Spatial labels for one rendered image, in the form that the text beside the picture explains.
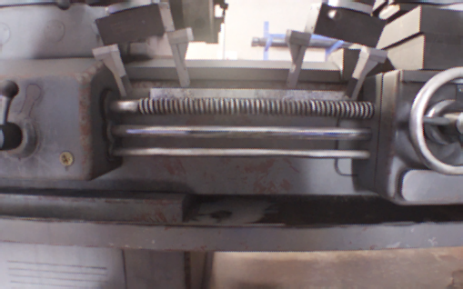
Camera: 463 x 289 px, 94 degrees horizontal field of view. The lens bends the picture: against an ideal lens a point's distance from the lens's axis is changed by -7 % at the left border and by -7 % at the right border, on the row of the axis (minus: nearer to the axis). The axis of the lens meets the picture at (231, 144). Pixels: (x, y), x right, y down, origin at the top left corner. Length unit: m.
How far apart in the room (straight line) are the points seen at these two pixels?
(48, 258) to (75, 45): 0.59
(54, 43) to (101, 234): 0.51
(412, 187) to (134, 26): 0.64
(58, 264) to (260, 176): 0.62
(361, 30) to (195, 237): 0.52
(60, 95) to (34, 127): 0.09
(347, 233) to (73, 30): 0.83
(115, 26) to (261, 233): 0.50
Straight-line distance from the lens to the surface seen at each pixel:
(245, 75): 0.64
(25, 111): 0.65
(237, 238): 0.54
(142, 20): 0.47
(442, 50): 0.66
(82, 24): 0.76
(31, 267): 0.91
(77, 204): 0.77
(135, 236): 0.58
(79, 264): 0.81
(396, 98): 0.60
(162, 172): 0.69
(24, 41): 0.85
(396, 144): 0.60
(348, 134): 0.63
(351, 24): 0.49
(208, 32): 0.87
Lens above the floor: 0.69
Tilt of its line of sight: 7 degrees down
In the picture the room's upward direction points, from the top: 1 degrees clockwise
